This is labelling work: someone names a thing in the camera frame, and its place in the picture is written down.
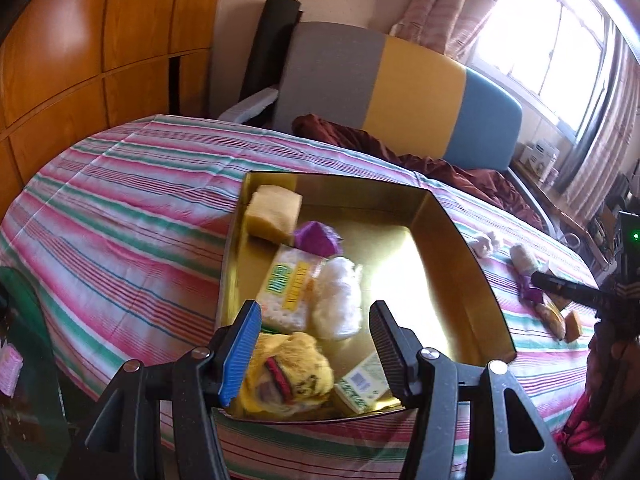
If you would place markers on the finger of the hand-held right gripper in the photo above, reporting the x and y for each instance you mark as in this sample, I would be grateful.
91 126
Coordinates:
565 286

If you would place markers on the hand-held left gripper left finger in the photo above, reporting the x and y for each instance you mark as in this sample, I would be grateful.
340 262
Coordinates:
240 350

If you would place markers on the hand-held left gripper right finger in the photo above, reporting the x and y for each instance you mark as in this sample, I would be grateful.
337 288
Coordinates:
385 345

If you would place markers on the purple wrapper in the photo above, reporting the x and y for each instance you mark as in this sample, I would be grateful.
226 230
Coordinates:
317 237
531 294

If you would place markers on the green soap box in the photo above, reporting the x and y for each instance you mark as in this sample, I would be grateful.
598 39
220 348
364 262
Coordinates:
360 382

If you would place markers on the white gauze roll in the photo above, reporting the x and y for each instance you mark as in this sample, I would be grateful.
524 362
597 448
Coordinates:
522 259

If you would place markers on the white fluffy cotton bag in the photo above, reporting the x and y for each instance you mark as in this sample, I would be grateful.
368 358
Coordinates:
337 300

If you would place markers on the yellow plush toy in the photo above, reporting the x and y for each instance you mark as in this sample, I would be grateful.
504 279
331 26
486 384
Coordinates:
305 360

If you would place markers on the rice cracker snack packet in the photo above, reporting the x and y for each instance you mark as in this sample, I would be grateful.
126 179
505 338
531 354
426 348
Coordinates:
285 285

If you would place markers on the red box with gold lining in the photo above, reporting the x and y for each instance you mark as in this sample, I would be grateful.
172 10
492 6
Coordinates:
400 260

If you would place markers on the wooden desk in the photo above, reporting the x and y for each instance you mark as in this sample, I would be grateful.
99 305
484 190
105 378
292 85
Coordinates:
565 210

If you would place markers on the white knotted cloth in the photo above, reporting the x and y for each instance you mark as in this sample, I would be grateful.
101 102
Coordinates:
484 242

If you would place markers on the pink patterned curtain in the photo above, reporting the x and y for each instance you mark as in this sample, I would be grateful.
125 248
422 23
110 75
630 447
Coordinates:
600 150
450 5

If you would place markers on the white carton on desk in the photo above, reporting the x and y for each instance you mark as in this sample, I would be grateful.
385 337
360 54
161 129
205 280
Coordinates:
539 157

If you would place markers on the person's pink clothing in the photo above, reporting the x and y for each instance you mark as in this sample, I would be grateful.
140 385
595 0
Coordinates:
585 430

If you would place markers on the maroon blanket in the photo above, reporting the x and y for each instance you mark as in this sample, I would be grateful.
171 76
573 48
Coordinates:
450 175

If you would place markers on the green glass table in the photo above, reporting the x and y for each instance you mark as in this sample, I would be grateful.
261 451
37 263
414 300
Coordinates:
30 410

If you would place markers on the pink cloth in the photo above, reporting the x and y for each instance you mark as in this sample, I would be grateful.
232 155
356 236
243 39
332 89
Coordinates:
11 370

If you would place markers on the window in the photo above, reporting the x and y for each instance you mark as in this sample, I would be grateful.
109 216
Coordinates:
540 35

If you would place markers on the grey yellow blue armchair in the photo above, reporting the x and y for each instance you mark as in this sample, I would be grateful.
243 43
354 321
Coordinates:
350 75

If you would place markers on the black rolled mat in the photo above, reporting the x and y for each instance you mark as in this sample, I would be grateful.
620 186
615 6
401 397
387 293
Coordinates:
270 45

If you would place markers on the wooden wardrobe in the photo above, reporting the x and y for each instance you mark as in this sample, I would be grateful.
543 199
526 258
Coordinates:
100 35

